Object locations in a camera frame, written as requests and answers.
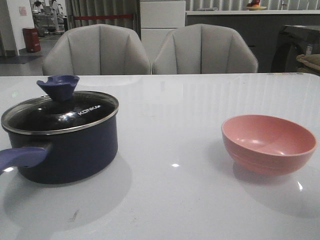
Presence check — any glass lid with blue knob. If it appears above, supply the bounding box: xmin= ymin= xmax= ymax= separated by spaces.
xmin=1 ymin=75 xmax=119 ymax=136

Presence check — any pink plastic bowl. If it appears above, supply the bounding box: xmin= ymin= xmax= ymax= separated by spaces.
xmin=221 ymin=114 xmax=317 ymax=176

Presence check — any right grey upholstered chair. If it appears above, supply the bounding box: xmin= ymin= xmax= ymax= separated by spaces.
xmin=152 ymin=24 xmax=259 ymax=75

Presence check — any grey upholstered chair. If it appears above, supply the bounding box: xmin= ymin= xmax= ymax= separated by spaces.
xmin=152 ymin=24 xmax=259 ymax=75
xmin=42 ymin=24 xmax=152 ymax=76

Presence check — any left grey upholstered chair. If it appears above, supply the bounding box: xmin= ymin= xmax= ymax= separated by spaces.
xmin=42 ymin=24 xmax=152 ymax=76

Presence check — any dark blue saucepan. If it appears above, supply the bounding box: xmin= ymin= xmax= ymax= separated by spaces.
xmin=0 ymin=114 xmax=118 ymax=185

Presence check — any white cabinet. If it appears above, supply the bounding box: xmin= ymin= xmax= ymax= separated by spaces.
xmin=139 ymin=0 xmax=186 ymax=62

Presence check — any grey counter with white top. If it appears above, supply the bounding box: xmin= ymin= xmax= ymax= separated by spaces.
xmin=186 ymin=10 xmax=320 ymax=73

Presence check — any fruit plate on counter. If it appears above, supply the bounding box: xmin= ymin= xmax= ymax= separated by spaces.
xmin=245 ymin=0 xmax=267 ymax=11

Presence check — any red bin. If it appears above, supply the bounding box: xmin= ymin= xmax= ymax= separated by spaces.
xmin=22 ymin=27 xmax=41 ymax=53

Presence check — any dark appliance at right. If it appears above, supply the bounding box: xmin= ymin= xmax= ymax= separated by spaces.
xmin=270 ymin=25 xmax=320 ymax=73

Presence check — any beige cushion at right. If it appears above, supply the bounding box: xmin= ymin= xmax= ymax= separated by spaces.
xmin=296 ymin=53 xmax=320 ymax=76

